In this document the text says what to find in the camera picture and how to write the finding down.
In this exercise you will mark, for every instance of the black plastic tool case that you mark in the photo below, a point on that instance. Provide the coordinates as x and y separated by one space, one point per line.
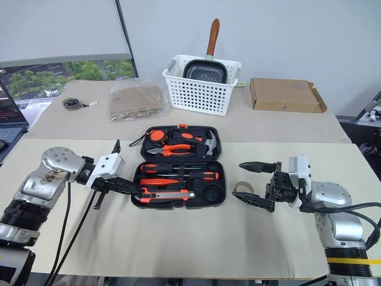
178 161

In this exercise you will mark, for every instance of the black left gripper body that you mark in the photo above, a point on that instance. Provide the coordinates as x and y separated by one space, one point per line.
104 183

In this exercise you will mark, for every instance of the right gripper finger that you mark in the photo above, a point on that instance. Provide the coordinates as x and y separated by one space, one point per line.
253 201
256 167

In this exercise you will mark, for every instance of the brown cardboard box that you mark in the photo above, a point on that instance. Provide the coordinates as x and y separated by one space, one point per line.
282 95

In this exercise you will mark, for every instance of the orange black utility knife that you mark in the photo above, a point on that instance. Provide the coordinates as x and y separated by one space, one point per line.
166 196

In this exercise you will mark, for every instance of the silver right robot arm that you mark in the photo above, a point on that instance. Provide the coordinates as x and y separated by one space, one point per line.
330 193

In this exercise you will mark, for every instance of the black orange screwdriver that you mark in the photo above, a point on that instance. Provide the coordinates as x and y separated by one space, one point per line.
151 167
205 175

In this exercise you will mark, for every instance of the dark window frame post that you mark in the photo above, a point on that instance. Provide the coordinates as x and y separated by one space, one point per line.
128 38

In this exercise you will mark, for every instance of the orange black tape measure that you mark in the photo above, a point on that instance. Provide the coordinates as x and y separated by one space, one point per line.
156 136

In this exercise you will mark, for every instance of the clear bag of brown paper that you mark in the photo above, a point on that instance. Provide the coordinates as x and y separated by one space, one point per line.
137 101

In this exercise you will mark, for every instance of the dark equipment stand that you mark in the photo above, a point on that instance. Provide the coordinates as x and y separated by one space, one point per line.
369 131

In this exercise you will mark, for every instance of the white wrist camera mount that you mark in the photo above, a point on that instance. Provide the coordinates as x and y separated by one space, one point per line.
107 164
300 169

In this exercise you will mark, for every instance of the small pale green object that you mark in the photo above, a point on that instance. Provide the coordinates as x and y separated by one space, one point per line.
241 84

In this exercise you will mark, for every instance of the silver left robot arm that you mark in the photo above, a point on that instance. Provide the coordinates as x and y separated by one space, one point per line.
53 161

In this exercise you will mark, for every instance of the brown tape roll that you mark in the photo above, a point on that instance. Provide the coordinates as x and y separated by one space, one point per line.
247 184

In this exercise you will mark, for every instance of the white perforated plastic basket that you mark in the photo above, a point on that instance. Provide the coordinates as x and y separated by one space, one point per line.
199 98

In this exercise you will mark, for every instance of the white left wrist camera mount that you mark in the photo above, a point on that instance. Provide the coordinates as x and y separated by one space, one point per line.
107 164

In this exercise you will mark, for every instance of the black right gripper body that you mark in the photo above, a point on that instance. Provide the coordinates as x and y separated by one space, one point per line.
281 189

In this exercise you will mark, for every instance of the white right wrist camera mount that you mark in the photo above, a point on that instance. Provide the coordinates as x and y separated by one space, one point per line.
300 169

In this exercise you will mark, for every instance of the dark laptop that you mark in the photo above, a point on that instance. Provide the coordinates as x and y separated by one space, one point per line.
12 125

